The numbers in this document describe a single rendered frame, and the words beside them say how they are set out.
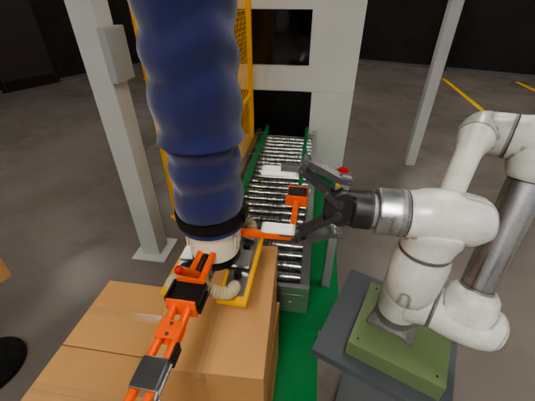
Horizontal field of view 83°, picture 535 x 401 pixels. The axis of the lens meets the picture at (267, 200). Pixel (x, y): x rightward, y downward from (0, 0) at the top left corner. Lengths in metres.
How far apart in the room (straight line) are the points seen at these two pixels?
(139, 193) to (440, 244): 2.21
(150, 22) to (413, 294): 0.76
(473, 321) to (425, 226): 0.67
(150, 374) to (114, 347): 0.97
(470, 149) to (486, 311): 0.54
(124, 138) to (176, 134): 1.57
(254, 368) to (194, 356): 0.20
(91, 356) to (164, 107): 1.30
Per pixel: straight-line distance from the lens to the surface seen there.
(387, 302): 1.28
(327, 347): 1.38
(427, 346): 1.40
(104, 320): 1.87
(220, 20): 0.73
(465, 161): 0.91
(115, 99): 2.24
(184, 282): 0.92
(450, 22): 4.15
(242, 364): 1.11
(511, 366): 2.65
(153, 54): 0.74
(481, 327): 1.24
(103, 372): 1.70
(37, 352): 2.66
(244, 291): 1.03
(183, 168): 0.83
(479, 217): 0.63
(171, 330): 0.84
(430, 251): 0.63
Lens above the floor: 1.93
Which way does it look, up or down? 34 degrees down
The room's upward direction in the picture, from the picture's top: straight up
